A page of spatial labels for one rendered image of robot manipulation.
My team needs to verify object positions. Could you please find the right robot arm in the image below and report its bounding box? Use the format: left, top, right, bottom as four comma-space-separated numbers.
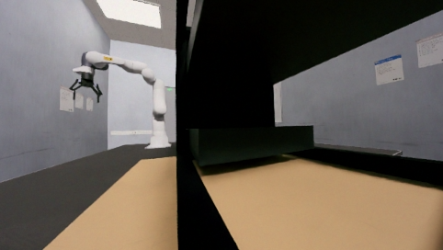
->
73, 51, 170, 147

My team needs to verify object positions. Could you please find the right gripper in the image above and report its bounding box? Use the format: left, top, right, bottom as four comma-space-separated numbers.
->
69, 73, 103, 103

